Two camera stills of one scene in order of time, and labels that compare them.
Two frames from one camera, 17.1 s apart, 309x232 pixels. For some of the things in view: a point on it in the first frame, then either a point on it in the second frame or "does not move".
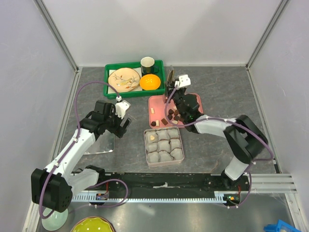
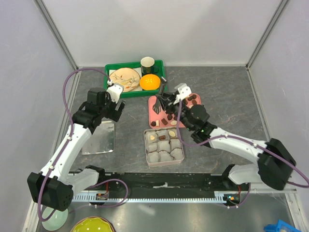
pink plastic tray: (157, 117) does not move
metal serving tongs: (170, 79) -> (157, 107)
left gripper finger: (128, 122) -> (120, 106)
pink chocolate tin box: (163, 146) does not move
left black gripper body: (113, 123) -> (108, 110)
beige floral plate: (124, 79) does not move
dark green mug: (147, 65) does not move
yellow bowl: (93, 224) does not move
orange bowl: (150, 81) does not move
